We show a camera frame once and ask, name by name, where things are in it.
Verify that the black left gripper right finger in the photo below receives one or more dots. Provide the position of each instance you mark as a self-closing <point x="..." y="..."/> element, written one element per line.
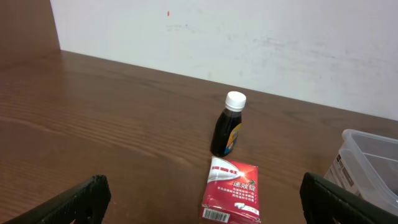
<point x="326" y="203"/>

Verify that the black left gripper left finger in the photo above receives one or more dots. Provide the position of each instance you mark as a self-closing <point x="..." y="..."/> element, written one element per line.
<point x="86" y="202"/>

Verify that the clear plastic container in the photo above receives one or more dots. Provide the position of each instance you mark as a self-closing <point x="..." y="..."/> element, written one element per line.
<point x="366" y="165"/>

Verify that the red medicine box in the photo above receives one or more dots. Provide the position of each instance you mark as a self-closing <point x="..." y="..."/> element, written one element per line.
<point x="232" y="193"/>

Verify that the dark bottle white cap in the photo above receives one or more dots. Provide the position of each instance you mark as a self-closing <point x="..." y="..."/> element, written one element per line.
<point x="228" y="124"/>

